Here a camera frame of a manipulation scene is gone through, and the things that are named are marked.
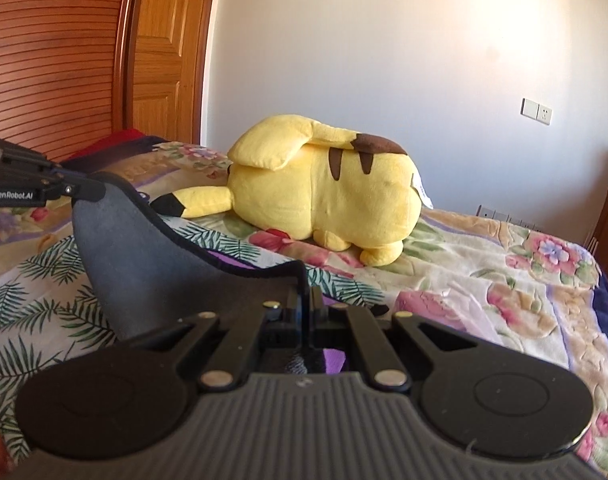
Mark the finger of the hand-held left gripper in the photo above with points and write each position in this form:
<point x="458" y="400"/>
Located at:
<point x="79" y="189"/>

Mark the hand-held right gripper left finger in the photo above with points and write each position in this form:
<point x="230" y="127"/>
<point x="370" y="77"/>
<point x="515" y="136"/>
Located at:
<point x="285" y="331"/>

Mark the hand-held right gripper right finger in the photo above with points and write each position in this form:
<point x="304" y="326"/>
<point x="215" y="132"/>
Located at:
<point x="317" y="316"/>

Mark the grey towel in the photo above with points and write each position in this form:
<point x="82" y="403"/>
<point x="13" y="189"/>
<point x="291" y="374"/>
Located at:
<point x="149" y="260"/>

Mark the red cloth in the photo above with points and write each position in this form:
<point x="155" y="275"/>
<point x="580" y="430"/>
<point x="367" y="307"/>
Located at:
<point x="109" y="146"/>

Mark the yellow plush toy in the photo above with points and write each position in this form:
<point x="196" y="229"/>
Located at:
<point x="304" y="195"/>

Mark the louvered wooden wardrobe door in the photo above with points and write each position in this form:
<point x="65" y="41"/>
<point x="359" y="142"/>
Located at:
<point x="49" y="55"/>

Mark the wooden panel door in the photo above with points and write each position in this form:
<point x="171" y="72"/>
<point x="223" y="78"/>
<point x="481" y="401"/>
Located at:
<point x="164" y="45"/>

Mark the floral blanket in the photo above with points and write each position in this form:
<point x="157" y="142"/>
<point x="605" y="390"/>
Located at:
<point x="483" y="280"/>

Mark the white wall switch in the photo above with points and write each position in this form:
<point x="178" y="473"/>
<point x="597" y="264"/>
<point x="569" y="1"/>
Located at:
<point x="536" y="111"/>

